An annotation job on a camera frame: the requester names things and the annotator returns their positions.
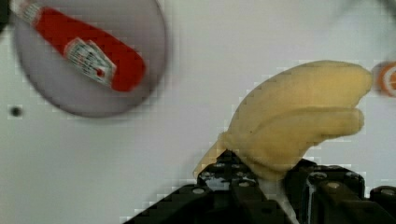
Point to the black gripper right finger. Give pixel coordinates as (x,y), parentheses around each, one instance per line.
(321,194)

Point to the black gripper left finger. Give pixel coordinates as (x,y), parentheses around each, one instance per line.
(226,192)

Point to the yellow plush peeled banana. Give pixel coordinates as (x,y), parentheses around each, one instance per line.
(287,114)

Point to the orange slice toy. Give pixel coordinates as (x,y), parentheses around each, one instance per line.
(386,79)

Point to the grey round plate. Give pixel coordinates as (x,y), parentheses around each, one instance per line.
(137,23)

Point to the red plush ketchup bottle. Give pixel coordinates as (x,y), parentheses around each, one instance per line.
(93,52)

